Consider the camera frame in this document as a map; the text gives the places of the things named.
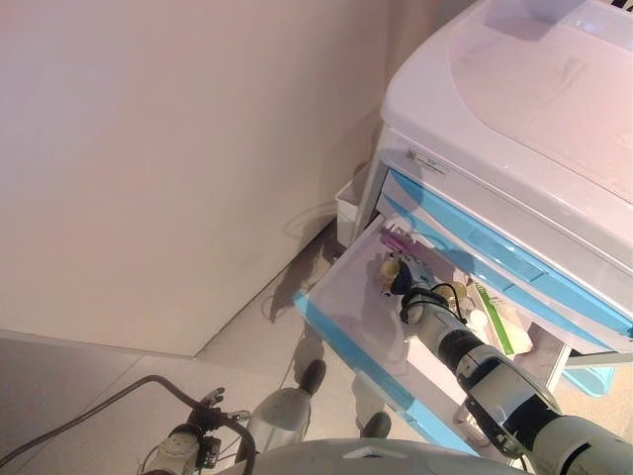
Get deep blue front cart drawer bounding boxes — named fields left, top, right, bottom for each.
left=292, top=215, right=571, bottom=457

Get dark robot right hand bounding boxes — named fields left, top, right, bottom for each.
left=378, top=251, right=425, bottom=301

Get clear bottle yellow capsules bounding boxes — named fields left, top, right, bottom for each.
left=378, top=258, right=403, bottom=291
left=442, top=280, right=470, bottom=307

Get dark robot left hand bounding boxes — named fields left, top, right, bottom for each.
left=182, top=387, right=251, bottom=440

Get thick black cable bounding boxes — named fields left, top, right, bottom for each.
left=0, top=374, right=261, bottom=475

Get white side bin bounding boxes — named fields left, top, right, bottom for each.
left=334, top=165, right=373, bottom=247

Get white medical cart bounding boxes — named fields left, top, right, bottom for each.
left=363, top=0, right=633, bottom=397

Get grey robot torso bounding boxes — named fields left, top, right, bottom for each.
left=241, top=434, right=528, bottom=475

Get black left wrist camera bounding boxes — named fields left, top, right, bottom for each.
left=195, top=434, right=223, bottom=470

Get green white medicine box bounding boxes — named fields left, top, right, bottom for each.
left=473, top=281, right=516, bottom=355

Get blue print white medicine pack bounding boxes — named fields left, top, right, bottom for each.
left=400, top=249, right=439, bottom=286

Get beige flat medicine packet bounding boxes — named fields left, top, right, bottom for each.
left=487, top=304, right=534, bottom=356

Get shallow blue white cart drawer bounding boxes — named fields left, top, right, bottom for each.
left=378, top=192, right=633, bottom=347
left=384, top=167, right=633, bottom=298

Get light blue side bin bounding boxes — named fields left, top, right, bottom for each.
left=563, top=363, right=618, bottom=398

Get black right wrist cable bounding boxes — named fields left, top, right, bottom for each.
left=399, top=281, right=471, bottom=326

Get pink blister pack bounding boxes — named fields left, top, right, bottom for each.
left=379, top=225, right=415, bottom=252

